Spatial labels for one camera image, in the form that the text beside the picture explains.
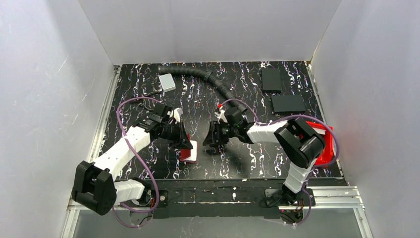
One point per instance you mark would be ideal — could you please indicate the black flat pad lower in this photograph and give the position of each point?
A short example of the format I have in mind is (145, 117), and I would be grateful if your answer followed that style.
(288, 103)

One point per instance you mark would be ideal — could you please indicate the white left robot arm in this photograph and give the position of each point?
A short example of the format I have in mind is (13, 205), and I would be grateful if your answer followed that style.
(95, 185)

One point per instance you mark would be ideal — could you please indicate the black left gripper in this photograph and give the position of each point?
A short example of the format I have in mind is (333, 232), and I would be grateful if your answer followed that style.
(173, 133)

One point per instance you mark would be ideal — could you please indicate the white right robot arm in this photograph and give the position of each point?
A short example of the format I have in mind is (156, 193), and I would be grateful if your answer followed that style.
(301, 143)

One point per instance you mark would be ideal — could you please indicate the black pliers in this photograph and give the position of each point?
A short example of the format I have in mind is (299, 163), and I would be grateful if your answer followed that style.
(141, 101)

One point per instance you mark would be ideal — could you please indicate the black flat pad upper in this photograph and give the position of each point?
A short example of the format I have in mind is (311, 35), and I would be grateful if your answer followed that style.
(271, 80)

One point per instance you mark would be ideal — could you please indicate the black flat pad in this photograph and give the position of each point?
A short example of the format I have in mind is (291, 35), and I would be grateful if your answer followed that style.
(288, 103)
(271, 80)

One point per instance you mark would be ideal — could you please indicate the red card holder wallet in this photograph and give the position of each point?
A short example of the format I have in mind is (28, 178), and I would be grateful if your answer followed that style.
(189, 156)

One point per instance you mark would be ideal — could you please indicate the small grey box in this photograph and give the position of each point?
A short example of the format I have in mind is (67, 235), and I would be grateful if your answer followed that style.
(167, 82)

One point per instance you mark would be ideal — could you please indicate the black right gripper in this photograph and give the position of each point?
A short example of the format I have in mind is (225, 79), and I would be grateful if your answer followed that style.
(218, 132)

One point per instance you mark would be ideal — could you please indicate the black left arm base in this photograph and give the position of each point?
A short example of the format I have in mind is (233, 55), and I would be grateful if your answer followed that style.
(149, 199)

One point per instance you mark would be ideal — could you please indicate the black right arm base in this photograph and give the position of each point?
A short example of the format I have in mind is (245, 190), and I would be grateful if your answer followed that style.
(293, 207)

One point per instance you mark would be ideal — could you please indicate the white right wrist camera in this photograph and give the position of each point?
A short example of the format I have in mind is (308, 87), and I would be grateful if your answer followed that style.
(220, 113)

